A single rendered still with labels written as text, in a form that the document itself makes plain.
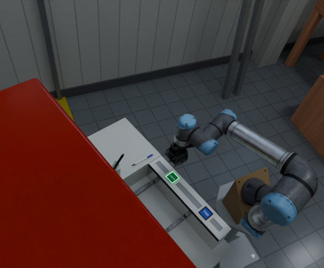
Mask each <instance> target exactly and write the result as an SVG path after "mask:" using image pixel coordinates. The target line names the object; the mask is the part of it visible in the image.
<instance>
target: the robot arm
mask: <svg viewBox="0 0 324 268"><path fill-rule="evenodd" d="M223 134H225V135H226V136H228V137H230V138H231V139H233V140H234V141H236V142H238V143H239V144H241V145H242V146H244V147H245V148H247V149H248V150H250V151H251V152H253V153H254V154H256V155H257V156H259V157H261V158H262V159H264V160H265V161H267V162H268V163H270V164H271V165H273V166H274V167H276V168H278V169H279V173H280V174H282V175H283V177H282V178H281V179H280V180H279V181H278V182H277V183H276V184H275V185H274V187H272V186H268V185H266V184H265V183H264V182H263V181H262V180H261V179H258V178H249V179H248V180H246V181H245V183H244V184H243V186H242V190H241V197H242V200H243V202H244V203H245V204H247V205H249V206H252V207H251V209H250V210H249V211H248V212H247V213H246V214H245V215H244V216H243V217H242V219H241V220H240V223H241V225H242V226H243V227H244V228H245V229H246V230H247V231H248V232H249V233H250V234H251V235H253V236H254V237H255V238H257V239H259V238H261V237H262V236H263V234H264V233H265V232H266V231H267V230H269V229H270V228H271V227H272V226H273V223H275V224H278V225H280V226H287V225H289V224H290V223H291V222H293V221H294V220H295V218H296V216H297V215H298V214H299V212H300V211H301V210H302V209H303V208H304V206H305V205H306V204H307V203H308V202H309V200H310V199H311V198H312V197H313V196H314V195H315V193H316V192H317V189H318V178H317V175H316V173H315V171H314V169H313V167H312V166H311V165H310V163H309V162H308V161H307V160H306V159H305V158H303V157H302V156H301V155H299V154H297V153H296V152H292V153H290V152H288V151H287V150H285V149H283V148H282V147H280V146H278V145H277V144H275V143H273V142H271V141H270V140H268V139H267V138H265V137H263V136H262V135H260V134H258V133H257V132H255V131H253V130H252V129H250V128H248V127H247V126H245V125H243V124H241V123H240V122H238V121H237V116H236V114H235V113H233V111H231V110H229V109H225V110H223V111H222V112H221V113H219V114H218V115H217V116H216V117H215V118H214V119H213V120H212V121H211V122H210V123H209V124H208V125H207V126H206V127H205V128H204V129H203V130H202V129H201V128H199V127H198V126H197V125H196V119H195V117H194V116H192V115H190V114H183V115H182V116H181V117H180V118H179V121H178V123H177V128H176V132H175V136H174V141H173V143H172V144H171V145H170V147H169V148H168V149H167V150H166V154H165V155H167V157H168V158H169V163H170V162H172V163H173V164H174V166H173V167H176V166H179V165H181V164H183V163H184V162H186V161H187V160H188V150H187V149H186V148H191V147H196V148H197V149H198V150H199V151H201V152H202V153H203V154H204V155H207V156H208V155H210V154H212V153H213V152H214V150H215V149H216V148H217V146H218V142H217V140H218V139H219V138H220V137H221V136H222V135H223ZM167 151H168V153H167Z"/></svg>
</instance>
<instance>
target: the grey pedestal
mask: <svg viewBox="0 0 324 268"><path fill-rule="evenodd" d="M233 183H234V181H232V182H230V183H227V184H225V185H222V186H220V187H219V190H218V195H217V199H216V203H215V208H214V209H215V211H216V213H217V214H218V215H219V216H220V217H221V218H222V219H223V220H224V221H225V222H226V223H227V224H228V225H229V227H230V228H231V230H230V232H229V233H228V234H227V235H226V237H225V238H224V240H225V241H226V242H227V243H228V244H229V245H230V246H231V247H232V249H231V250H230V251H229V252H227V254H226V255H225V256H224V257H223V258H222V260H221V261H220V262H219V263H218V264H217V265H216V266H215V267H214V268H244V267H245V266H247V265H249V264H251V263H253V262H255V261H257V260H259V257H258V255H257V253H256V252H255V250H254V249H253V247H252V245H251V244H250V242H249V241H248V239H247V238H246V236H245V234H246V235H248V236H249V235H251V234H250V233H249V232H248V231H247V230H246V229H245V228H244V227H243V226H242V225H241V224H238V225H237V224H236V223H235V221H234V220H233V218H232V217H231V215H230V214H229V212H228V211H227V209H226V208H225V206H224V204H223V203H222V201H223V199H224V197H225V196H226V194H227V192H228V191H229V189H230V188H231V186H232V184H233Z"/></svg>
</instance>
